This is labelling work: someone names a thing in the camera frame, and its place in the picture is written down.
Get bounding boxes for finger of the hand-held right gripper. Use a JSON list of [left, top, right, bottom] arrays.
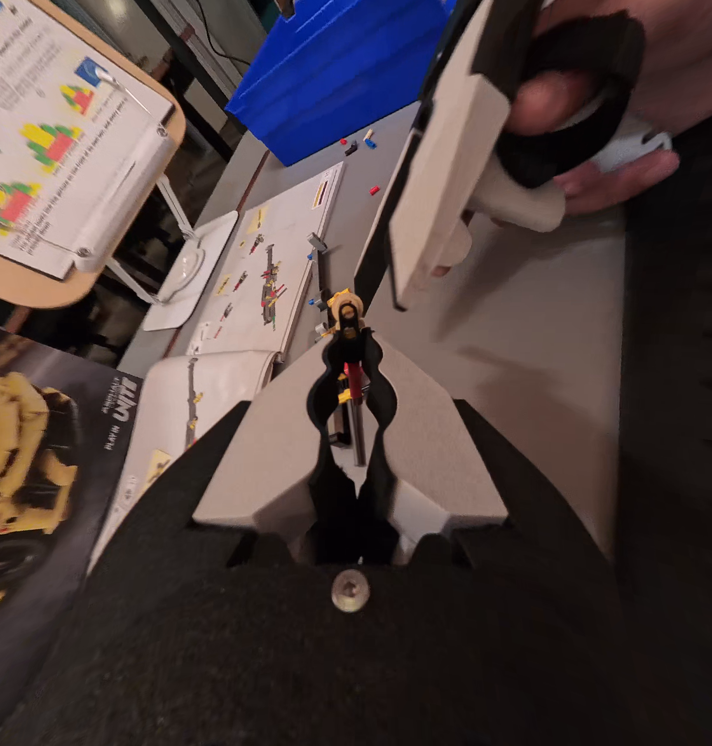
[[354, 0, 492, 299], [388, 73, 512, 311]]

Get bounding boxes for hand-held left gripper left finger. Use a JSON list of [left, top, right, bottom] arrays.
[[192, 333, 358, 564]]

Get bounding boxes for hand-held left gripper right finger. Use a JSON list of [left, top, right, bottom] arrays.
[[357, 329, 510, 564]]

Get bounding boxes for long grey lego beam assembly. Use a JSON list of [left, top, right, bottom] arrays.
[[306, 232, 370, 468]]

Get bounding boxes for black lego fork red pins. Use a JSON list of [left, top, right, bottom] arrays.
[[324, 294, 370, 409]]

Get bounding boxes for tan lego gear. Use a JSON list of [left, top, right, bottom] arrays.
[[327, 289, 364, 318]]

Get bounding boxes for open lego instruction booklet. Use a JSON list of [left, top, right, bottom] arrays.
[[88, 162, 345, 575]]

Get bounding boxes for lego box yellow car picture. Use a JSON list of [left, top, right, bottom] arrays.
[[0, 323, 144, 735]]

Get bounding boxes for person's right hand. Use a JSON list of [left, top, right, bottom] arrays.
[[431, 0, 712, 279]]

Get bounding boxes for blue plastic bin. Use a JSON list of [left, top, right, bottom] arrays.
[[225, 0, 456, 168]]

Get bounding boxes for black foam pad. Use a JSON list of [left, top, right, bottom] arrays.
[[613, 111, 712, 746]]

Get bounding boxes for wooden board document stand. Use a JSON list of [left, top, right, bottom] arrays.
[[0, 0, 240, 333]]

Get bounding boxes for printed instruction sheet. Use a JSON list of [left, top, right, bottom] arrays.
[[0, 0, 175, 281]]

